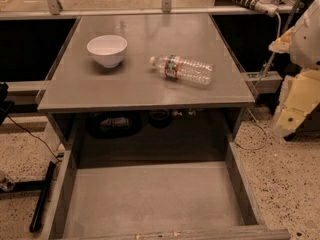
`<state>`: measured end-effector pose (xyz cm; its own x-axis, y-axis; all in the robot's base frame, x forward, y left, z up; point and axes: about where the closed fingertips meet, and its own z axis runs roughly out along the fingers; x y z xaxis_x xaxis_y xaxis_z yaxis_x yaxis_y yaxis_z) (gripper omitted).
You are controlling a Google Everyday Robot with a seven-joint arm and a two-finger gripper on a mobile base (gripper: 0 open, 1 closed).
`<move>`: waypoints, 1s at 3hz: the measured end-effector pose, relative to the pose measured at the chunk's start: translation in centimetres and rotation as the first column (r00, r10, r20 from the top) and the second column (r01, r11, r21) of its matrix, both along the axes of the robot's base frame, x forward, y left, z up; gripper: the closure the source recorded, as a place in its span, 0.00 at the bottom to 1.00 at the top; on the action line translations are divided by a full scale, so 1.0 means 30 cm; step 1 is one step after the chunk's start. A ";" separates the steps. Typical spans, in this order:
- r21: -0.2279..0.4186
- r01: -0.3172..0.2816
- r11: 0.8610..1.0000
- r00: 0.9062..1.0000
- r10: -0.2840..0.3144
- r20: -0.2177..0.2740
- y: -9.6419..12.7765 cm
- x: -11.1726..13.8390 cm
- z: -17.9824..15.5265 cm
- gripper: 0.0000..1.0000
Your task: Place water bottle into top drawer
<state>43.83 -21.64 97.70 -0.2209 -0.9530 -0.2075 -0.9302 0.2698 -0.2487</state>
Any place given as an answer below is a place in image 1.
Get black cable on floor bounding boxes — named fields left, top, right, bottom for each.
left=6, top=114, right=64, bottom=162

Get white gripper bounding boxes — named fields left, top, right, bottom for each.
left=269, top=0, right=320, bottom=137

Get grey cabinet with top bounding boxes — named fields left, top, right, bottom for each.
left=38, top=13, right=254, bottom=164

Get clear plastic water bottle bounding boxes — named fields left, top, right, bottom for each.
left=150, top=55, right=214, bottom=86

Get aluminium frame rail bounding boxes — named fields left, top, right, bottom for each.
left=0, top=0, right=305, bottom=21

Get black bar on floor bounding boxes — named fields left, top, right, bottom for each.
left=29, top=162, right=56, bottom=233

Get white power strip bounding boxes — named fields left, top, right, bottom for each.
left=232, top=0, right=278, bottom=17

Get white ceramic bowl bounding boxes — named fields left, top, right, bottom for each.
left=87, top=35, right=128, bottom=68

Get open grey top drawer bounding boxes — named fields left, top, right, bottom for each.
left=42, top=143, right=290, bottom=240

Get black device at left edge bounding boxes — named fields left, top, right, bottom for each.
left=0, top=83, right=14, bottom=125

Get dark objects inside cabinet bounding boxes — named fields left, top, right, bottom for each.
left=86, top=109, right=198, bottom=139

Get white power cable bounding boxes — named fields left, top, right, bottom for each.
left=234, top=11, right=283, bottom=152

